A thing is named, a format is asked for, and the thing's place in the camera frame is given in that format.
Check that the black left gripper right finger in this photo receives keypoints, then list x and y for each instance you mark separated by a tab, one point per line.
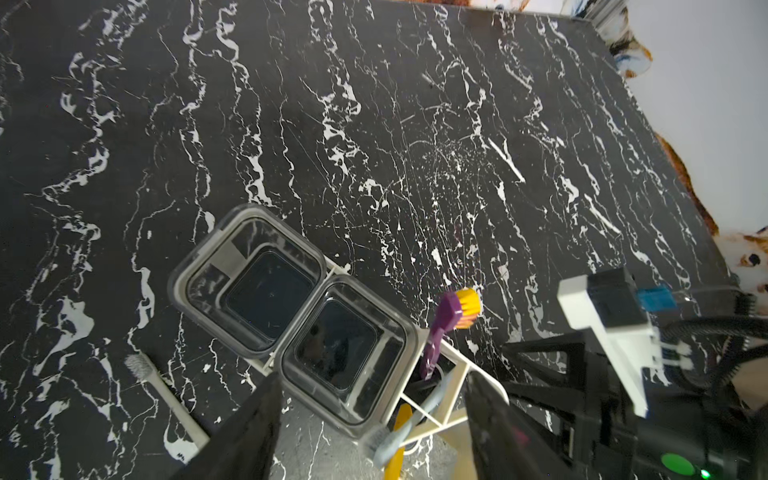
504	445

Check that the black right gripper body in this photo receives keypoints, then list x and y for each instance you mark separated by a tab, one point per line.
684	435

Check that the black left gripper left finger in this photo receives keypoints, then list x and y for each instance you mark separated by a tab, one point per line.
244	446

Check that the light blue toothbrush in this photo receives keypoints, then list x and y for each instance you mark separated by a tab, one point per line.
381	444

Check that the white toothbrush holder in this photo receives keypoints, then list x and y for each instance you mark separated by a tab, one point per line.
278	302

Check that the purple toothbrush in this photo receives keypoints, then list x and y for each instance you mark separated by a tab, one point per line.
456	310

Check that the grey toothbrush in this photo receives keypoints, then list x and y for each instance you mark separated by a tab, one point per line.
145	371

